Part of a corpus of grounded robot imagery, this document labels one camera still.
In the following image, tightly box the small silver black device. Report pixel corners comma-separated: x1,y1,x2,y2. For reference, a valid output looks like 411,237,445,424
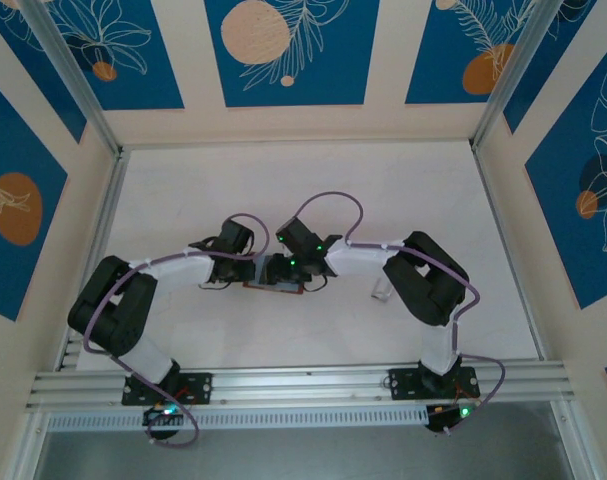
369,278,395,303

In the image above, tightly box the black left controller board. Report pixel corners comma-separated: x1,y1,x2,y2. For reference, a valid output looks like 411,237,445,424
142,403,192,441

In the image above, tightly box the black controller board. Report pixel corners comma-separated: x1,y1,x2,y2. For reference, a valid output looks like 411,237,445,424
142,403,192,441
425,403,479,434

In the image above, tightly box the black right controller board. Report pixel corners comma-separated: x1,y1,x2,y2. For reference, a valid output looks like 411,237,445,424
425,403,479,434

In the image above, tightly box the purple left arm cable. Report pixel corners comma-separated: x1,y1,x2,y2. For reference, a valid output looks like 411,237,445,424
84,213,271,449

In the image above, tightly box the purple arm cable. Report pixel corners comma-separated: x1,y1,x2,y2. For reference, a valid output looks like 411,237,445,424
84,213,271,449
293,191,508,436

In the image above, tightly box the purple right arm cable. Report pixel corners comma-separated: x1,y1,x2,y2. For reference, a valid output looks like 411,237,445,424
293,191,508,436

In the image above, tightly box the aluminium mounting rail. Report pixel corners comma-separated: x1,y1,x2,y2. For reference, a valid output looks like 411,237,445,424
25,360,582,412

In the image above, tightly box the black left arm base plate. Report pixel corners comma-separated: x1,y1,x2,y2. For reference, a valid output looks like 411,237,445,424
121,372,214,407

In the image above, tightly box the aluminium table side rail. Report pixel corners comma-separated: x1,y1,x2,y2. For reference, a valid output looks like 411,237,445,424
470,142,547,362
55,147,132,372

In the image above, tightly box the white slotted cable duct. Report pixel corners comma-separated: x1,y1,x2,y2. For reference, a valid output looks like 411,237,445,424
45,403,432,432

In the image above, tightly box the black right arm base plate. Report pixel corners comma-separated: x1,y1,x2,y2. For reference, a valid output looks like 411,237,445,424
388,366,481,401

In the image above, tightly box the aluminium frame post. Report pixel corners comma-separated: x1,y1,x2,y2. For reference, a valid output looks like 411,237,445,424
470,0,568,154
7,409,52,480
550,399,602,480
17,0,124,159

